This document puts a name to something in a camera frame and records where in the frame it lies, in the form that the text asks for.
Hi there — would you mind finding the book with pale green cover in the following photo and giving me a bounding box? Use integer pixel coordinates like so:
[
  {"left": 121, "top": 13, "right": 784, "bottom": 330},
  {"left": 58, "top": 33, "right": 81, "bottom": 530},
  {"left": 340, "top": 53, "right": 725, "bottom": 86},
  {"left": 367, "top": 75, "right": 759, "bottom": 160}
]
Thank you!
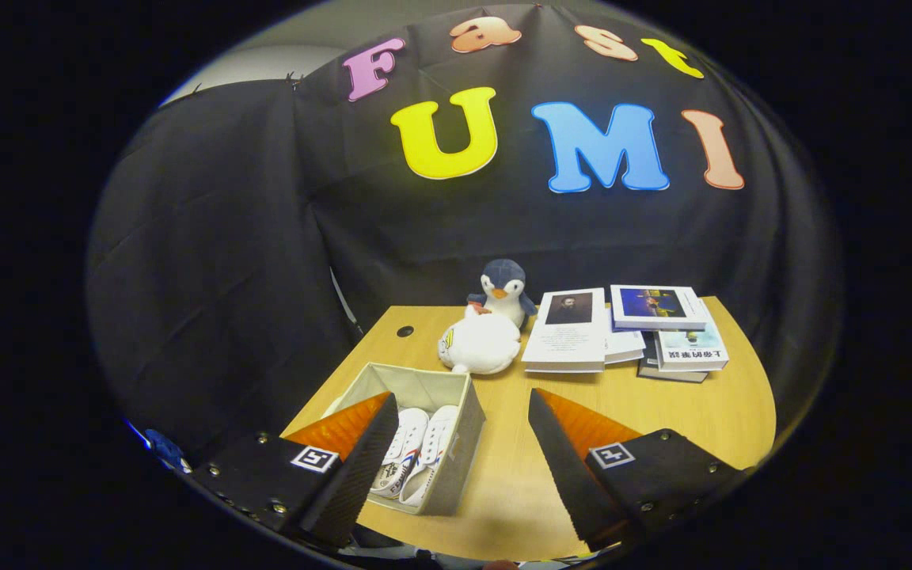
[{"left": 656, "top": 321, "right": 730, "bottom": 373}]

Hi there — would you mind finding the white plush toy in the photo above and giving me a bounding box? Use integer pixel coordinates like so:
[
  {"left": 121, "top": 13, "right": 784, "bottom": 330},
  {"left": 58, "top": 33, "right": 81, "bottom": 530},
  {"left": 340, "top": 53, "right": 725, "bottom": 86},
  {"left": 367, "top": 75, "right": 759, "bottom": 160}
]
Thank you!
[{"left": 438, "top": 309, "right": 522, "bottom": 375}]

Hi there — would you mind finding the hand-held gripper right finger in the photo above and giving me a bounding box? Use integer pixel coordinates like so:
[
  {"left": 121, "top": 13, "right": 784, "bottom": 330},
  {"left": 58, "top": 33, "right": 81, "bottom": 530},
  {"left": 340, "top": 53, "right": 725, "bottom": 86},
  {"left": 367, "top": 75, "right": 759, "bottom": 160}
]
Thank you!
[{"left": 527, "top": 388, "right": 744, "bottom": 551}]

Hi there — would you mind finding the plain white book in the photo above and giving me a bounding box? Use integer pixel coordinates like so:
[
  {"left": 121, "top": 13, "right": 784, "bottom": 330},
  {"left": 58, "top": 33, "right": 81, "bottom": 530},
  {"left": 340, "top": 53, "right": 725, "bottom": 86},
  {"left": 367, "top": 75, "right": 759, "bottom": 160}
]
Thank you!
[{"left": 603, "top": 305, "right": 647, "bottom": 365}]

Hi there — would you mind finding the dark grey book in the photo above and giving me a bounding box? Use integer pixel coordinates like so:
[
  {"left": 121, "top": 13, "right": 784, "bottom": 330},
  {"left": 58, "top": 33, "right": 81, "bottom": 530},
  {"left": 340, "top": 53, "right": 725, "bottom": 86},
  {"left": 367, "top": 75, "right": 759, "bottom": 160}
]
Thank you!
[{"left": 636, "top": 332, "right": 709, "bottom": 384}]

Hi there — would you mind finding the white book with portrait cover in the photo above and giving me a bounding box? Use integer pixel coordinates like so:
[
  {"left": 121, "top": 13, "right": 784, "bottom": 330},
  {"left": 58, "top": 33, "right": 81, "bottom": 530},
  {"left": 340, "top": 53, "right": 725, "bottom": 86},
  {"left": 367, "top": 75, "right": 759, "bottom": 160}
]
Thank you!
[{"left": 521, "top": 287, "right": 607, "bottom": 374}]

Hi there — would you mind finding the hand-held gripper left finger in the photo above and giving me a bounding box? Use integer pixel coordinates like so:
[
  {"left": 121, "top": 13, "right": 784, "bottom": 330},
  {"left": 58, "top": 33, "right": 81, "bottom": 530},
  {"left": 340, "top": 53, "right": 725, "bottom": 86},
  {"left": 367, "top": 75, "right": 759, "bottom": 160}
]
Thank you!
[{"left": 191, "top": 391, "right": 400, "bottom": 549}]

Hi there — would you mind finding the grey fabric storage box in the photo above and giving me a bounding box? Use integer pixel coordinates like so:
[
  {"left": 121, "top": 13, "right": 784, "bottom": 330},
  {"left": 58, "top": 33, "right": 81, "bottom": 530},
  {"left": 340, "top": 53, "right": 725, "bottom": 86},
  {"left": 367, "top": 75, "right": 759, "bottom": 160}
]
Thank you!
[{"left": 321, "top": 362, "right": 487, "bottom": 517}]

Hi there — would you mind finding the book with blue picture cover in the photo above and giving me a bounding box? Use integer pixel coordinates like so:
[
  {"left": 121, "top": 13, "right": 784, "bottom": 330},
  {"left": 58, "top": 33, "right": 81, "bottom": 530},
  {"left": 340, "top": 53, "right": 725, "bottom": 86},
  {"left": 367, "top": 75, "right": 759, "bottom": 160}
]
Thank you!
[{"left": 610, "top": 284, "right": 709, "bottom": 332}]

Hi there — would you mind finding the white shoe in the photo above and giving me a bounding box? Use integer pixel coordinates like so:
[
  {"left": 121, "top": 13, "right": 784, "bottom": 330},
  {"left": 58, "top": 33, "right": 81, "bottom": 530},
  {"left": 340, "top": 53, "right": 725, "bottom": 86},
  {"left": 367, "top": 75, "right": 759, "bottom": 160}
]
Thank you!
[
  {"left": 399, "top": 405, "right": 461, "bottom": 508},
  {"left": 369, "top": 408, "right": 430, "bottom": 498}
]

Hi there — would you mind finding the penguin plush toy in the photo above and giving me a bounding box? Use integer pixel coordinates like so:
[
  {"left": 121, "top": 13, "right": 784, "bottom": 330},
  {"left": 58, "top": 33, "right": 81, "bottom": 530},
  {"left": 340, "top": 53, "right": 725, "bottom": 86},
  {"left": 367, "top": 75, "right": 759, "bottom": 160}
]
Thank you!
[{"left": 466, "top": 259, "right": 538, "bottom": 329}]

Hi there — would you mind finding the blue plastic object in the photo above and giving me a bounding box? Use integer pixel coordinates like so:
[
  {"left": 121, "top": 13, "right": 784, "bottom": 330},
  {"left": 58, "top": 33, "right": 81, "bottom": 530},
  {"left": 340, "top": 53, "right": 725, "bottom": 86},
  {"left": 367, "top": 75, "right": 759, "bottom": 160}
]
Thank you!
[{"left": 143, "top": 427, "right": 189, "bottom": 474}]

